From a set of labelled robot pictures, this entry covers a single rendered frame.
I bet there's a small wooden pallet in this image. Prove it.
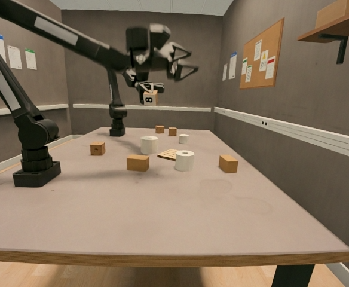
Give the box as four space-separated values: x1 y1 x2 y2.
157 149 178 161

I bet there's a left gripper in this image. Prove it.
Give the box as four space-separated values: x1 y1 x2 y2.
137 81 154 105

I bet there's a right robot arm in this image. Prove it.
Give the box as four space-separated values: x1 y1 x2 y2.
0 0 171 180

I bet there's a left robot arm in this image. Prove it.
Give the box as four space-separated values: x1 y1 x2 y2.
105 67 165 132

